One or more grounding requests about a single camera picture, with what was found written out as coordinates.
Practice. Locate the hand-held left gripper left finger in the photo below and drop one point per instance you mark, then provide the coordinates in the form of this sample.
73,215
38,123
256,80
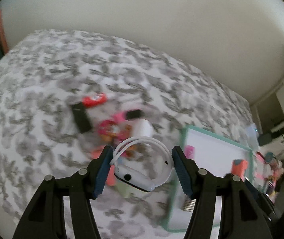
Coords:
104,171

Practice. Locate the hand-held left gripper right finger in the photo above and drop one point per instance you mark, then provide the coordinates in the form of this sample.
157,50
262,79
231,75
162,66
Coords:
181,171

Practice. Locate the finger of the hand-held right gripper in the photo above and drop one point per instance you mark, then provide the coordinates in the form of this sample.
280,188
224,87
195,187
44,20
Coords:
255,190

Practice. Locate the pink lighter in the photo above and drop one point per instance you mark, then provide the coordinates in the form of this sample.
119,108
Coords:
189,152

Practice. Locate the orange marker block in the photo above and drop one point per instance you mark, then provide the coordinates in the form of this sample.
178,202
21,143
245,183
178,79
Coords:
240,169

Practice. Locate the white smartwatch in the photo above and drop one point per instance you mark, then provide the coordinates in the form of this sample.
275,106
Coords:
142,179

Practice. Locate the teal rimmed white box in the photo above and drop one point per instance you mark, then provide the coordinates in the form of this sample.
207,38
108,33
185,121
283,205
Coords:
214,149

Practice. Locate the toy dog figure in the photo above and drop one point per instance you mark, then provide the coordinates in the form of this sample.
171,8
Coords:
112,132

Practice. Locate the black power adapter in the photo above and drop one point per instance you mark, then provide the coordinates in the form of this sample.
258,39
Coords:
82,117

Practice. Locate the pile of colourful toys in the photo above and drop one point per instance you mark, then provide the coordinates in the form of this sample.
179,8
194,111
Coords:
275,176

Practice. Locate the pink crochet cloth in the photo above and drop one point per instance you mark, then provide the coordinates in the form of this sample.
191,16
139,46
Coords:
259,164

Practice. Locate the round teal tin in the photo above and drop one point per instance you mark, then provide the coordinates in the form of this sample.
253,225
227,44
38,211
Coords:
271,157

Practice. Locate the large black plug adapter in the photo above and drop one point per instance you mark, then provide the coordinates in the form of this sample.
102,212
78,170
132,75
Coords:
265,139

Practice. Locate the white power strip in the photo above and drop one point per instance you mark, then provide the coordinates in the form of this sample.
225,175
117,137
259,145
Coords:
252,135

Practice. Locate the pink smartwatch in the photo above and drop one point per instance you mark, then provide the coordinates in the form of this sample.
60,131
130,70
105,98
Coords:
129,115

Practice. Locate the red toy car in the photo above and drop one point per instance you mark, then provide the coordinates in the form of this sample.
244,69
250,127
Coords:
94,100

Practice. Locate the grey floral blanket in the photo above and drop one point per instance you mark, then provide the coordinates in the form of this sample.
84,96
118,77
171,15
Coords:
57,62

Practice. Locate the reddish wooden board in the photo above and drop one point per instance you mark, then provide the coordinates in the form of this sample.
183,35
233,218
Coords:
1,29

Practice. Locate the white wall charger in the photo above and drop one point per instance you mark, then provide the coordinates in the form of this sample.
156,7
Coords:
143,128

